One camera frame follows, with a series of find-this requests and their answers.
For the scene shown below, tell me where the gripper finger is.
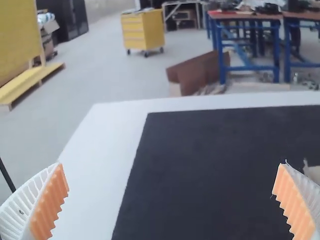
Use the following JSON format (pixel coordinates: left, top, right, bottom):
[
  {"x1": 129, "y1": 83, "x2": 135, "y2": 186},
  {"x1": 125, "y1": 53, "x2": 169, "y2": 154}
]
[
  {"x1": 270, "y1": 161, "x2": 320, "y2": 240},
  {"x1": 0, "y1": 162, "x2": 70, "y2": 240}
]

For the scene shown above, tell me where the black stand pole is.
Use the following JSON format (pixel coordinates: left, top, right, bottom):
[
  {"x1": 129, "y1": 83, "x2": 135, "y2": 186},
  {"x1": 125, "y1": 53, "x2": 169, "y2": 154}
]
[{"x1": 0, "y1": 156, "x2": 17, "y2": 194}]

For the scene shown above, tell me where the black mat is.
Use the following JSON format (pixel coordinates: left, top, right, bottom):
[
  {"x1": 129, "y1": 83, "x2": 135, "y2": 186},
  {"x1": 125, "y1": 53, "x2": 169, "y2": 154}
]
[{"x1": 110, "y1": 104, "x2": 320, "y2": 240}]

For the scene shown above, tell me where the wooden pallet rack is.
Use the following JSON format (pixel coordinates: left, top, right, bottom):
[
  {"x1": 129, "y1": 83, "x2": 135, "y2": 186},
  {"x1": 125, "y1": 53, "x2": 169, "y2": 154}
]
[{"x1": 0, "y1": 0, "x2": 66, "y2": 114}]

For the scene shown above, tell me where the flat brown cardboard sheet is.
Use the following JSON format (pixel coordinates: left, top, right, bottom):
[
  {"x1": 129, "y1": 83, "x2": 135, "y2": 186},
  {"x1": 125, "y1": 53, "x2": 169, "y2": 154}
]
[{"x1": 165, "y1": 50, "x2": 231, "y2": 97}]

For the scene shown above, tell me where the black cabinet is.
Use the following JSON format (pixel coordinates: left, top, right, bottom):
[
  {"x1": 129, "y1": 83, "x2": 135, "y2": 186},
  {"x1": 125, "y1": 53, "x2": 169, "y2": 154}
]
[{"x1": 35, "y1": 0, "x2": 90, "y2": 45}]

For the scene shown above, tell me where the yellow wheeled cart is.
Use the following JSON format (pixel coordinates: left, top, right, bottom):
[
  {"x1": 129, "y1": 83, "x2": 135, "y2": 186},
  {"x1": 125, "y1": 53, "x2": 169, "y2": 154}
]
[{"x1": 120, "y1": 8, "x2": 166, "y2": 59}]

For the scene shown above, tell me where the blue frame table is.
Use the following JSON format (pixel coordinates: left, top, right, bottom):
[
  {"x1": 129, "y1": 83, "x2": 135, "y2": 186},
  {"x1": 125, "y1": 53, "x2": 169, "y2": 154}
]
[
  {"x1": 206, "y1": 9, "x2": 285, "y2": 85},
  {"x1": 282, "y1": 10, "x2": 320, "y2": 84}
]

